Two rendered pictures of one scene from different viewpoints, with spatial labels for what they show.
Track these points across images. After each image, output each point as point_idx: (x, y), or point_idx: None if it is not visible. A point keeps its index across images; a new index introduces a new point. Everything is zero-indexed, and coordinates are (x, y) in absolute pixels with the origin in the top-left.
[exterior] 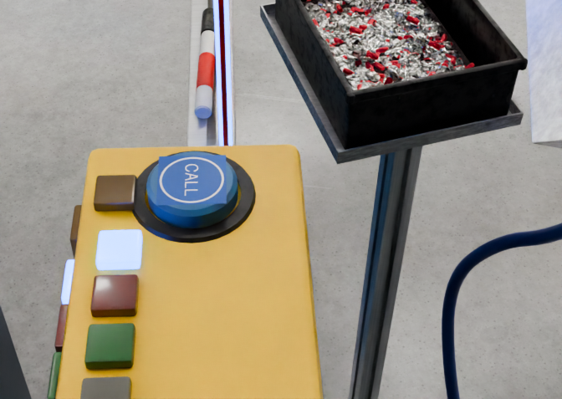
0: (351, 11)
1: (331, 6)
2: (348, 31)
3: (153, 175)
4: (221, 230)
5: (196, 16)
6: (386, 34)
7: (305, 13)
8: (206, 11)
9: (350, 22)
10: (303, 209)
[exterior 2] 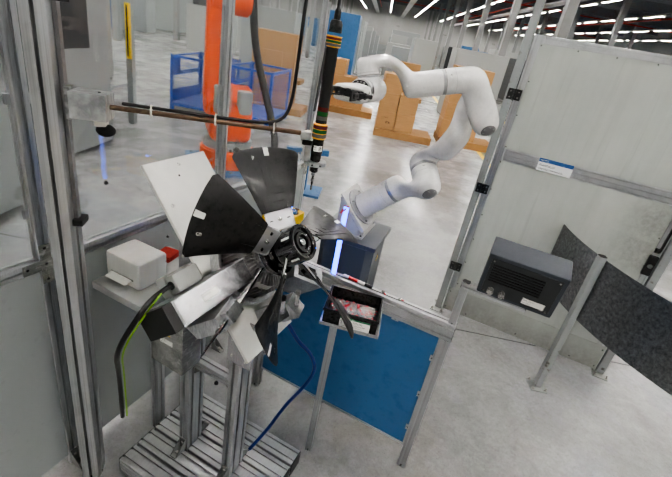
0: (367, 313)
1: (371, 311)
2: (360, 308)
3: (295, 209)
4: None
5: (374, 288)
6: (355, 312)
7: (360, 292)
8: (371, 285)
9: (363, 310)
10: None
